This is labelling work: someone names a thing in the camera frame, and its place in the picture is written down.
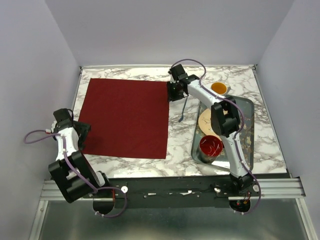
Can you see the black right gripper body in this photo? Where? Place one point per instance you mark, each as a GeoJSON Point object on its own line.
{"type": "Point", "coordinates": [173, 94]}

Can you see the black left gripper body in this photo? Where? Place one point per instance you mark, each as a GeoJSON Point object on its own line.
{"type": "Point", "coordinates": [84, 128]}

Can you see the dark red cloth napkin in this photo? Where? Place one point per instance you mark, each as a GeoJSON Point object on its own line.
{"type": "Point", "coordinates": [128, 118]}

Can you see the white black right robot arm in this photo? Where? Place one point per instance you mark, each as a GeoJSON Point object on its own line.
{"type": "Point", "coordinates": [227, 120]}

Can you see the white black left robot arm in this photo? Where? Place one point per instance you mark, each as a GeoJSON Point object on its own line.
{"type": "Point", "coordinates": [71, 171]}

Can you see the beige bird pattern plate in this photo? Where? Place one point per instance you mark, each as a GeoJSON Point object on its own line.
{"type": "Point", "coordinates": [204, 123]}

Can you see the white floral mug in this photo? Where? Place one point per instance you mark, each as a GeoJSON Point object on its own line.
{"type": "Point", "coordinates": [220, 88]}

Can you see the red and black cup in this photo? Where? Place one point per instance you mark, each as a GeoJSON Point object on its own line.
{"type": "Point", "coordinates": [209, 148]}

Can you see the teal floral serving tray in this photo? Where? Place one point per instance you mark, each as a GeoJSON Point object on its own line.
{"type": "Point", "coordinates": [246, 136]}

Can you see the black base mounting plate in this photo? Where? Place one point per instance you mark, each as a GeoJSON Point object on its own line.
{"type": "Point", "coordinates": [191, 201]}

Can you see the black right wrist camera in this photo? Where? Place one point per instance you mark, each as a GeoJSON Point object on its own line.
{"type": "Point", "coordinates": [177, 73]}

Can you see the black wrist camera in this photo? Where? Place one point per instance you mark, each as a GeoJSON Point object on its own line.
{"type": "Point", "coordinates": [177, 73]}
{"type": "Point", "coordinates": [63, 114]}

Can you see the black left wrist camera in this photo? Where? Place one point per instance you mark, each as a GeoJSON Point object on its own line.
{"type": "Point", "coordinates": [63, 114]}

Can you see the aluminium frame rail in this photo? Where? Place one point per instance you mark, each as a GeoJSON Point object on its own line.
{"type": "Point", "coordinates": [273, 188]}

